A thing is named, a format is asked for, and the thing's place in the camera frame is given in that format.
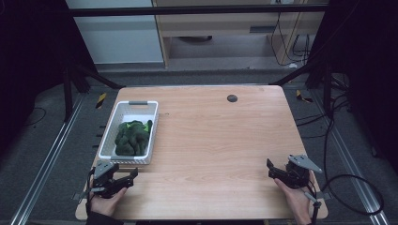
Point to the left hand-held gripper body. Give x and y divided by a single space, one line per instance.
103 176

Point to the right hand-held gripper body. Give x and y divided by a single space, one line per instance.
297 173

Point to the person's right hand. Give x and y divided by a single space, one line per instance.
295 200

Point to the person's left hand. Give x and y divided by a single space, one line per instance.
106 203

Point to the white plastic basket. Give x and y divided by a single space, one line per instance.
125 156

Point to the dark green broccoli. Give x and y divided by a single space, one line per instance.
133 139

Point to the yellow black striped tape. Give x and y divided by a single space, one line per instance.
100 100
303 97

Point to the round grey table grommet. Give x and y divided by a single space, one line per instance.
232 98

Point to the black metal stand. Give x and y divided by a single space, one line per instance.
70 93
325 84

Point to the black curtain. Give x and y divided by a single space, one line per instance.
369 78
31 62

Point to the white cabinet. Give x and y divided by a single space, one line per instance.
119 37

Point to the light wooden desk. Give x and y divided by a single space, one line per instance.
219 26

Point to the aluminium floor rail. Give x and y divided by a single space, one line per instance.
353 168
47 162

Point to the black horizontal frame bar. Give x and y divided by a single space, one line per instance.
187 10

